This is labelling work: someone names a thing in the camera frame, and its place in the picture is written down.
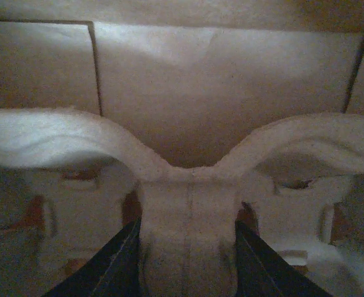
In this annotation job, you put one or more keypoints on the brown pulp cup carrier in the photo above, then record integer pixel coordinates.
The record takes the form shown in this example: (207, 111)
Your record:
(291, 182)

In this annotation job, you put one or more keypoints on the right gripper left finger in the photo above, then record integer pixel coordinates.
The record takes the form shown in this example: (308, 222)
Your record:
(112, 271)

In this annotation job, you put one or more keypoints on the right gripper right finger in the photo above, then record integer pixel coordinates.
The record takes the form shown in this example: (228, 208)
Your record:
(263, 272)

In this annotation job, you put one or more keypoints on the brown kraft paper bag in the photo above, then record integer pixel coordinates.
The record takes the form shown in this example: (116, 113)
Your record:
(189, 79)

